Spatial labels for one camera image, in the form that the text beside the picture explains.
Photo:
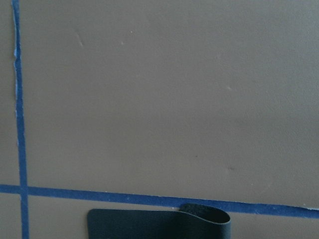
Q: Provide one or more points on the black mouse pad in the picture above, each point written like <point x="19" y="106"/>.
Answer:
<point x="191" y="221"/>

